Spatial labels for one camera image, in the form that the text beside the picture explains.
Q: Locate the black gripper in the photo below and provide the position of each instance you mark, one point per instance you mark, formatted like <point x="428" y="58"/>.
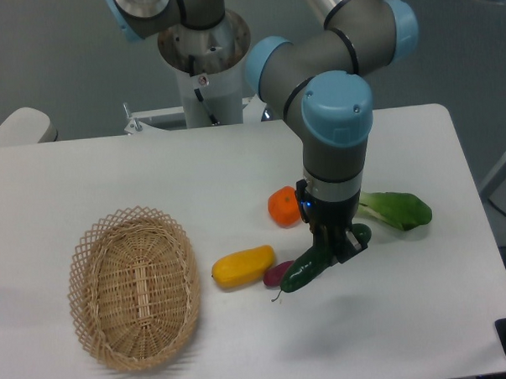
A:
<point x="325" y="205"/>

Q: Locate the green cucumber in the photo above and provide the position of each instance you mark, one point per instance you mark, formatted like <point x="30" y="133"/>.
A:
<point x="306" y="267"/>

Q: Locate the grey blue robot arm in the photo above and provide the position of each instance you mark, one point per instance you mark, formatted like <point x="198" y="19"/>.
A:
<point x="317" y="88"/>

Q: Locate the orange tangerine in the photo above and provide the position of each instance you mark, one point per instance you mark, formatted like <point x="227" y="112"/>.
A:
<point x="283" y="207"/>

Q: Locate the purple sweet potato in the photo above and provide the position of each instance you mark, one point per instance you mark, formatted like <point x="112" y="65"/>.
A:
<point x="273" y="276"/>

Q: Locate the green bok choy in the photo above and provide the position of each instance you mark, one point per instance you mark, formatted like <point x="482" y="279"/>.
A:
<point x="402" y="211"/>

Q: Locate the yellow mango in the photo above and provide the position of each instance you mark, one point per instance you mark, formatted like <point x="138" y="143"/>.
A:
<point x="239" y="268"/>

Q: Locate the white furniture at right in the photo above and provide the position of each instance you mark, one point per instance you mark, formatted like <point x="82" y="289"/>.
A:
<point x="495" y="177"/>

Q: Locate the wicker basket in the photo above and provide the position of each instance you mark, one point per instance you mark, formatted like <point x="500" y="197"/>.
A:
<point x="134" y="289"/>

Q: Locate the white chair armrest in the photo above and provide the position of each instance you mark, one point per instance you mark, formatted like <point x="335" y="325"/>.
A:
<point x="26" y="126"/>

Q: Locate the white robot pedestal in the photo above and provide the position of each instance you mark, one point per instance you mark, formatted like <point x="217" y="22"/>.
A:
<point x="209" y="68"/>

